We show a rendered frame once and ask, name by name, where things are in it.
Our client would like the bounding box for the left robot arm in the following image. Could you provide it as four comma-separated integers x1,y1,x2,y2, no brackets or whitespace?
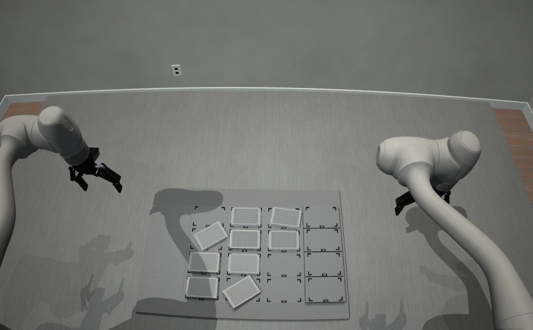
0,106,100,267

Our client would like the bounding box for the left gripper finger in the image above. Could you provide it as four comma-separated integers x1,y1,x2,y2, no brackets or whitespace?
88,163,122,193
68,165,88,191

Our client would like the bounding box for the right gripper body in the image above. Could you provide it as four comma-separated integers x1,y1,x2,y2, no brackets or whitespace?
432,187,446,197

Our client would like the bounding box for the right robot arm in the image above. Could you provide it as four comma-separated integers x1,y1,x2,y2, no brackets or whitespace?
376,130,533,330

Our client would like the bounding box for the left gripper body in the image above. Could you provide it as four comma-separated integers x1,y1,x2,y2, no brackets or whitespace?
72,153,97,175

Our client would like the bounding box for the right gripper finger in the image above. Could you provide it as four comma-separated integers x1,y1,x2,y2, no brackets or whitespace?
443,190,451,204
395,191,415,215

